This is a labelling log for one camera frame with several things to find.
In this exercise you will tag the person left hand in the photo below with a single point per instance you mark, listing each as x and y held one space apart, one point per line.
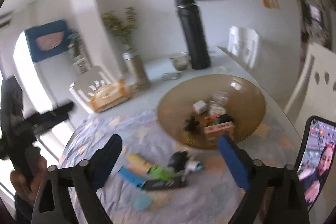
29 191

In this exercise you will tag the flower vase with stems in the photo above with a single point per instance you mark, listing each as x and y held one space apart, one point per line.
121 29

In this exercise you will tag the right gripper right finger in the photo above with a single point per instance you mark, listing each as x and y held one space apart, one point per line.
276 191

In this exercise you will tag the dark cartoon figurine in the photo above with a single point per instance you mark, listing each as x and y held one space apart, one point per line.
192 124

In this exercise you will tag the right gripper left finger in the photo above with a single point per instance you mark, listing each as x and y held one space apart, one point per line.
53 203

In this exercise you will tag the white chair near right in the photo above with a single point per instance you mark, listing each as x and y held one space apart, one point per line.
314 93

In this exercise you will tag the black rectangular box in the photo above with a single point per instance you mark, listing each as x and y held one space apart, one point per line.
175 183

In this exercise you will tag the white chair far left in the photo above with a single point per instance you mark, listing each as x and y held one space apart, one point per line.
84 88

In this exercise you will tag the black helmet figurine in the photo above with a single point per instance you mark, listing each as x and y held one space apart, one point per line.
181 162

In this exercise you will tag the white carved shelf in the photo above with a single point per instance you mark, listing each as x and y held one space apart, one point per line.
78 53

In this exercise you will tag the metal ashtray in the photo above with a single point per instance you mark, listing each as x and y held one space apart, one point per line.
170 76

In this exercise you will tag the brown ribbed glass bowl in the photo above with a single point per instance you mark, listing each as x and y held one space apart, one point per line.
223 94

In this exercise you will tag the green translucent leaf toy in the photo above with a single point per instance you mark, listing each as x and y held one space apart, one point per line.
159 173

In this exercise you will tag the white chair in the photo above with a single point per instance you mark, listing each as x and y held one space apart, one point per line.
314 93
84 88
243 46

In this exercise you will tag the blue wall hanging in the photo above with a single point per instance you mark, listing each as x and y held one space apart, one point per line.
47 40

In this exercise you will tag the teal round disc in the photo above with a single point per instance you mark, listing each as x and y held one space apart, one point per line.
141 202

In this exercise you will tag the champagne gold thermos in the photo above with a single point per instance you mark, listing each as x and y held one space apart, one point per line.
136 70

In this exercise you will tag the tall black thermos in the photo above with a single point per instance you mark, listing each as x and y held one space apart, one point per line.
190 19

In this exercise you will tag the orange tissue pack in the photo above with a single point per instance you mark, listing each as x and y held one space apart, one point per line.
109 96

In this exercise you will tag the yellow wall ornaments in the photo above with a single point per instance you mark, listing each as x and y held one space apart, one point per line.
271 4

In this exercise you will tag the pink rectangular box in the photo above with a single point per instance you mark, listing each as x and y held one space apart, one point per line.
213 133

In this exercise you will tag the smartphone on stand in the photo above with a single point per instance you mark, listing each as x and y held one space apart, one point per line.
316 156

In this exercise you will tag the white chair far right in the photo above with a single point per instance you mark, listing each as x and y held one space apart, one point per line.
243 46

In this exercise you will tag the white power adapter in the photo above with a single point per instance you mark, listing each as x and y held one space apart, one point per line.
200 107

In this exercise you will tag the blue lighter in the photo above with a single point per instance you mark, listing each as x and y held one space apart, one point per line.
131 177

